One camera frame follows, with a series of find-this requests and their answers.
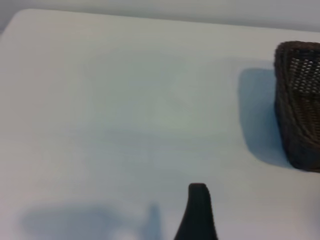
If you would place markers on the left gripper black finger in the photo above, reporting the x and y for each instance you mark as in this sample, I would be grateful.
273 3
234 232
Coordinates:
198 215

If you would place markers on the dark brown wicker basket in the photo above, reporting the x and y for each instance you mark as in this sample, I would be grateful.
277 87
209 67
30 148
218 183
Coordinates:
300 112

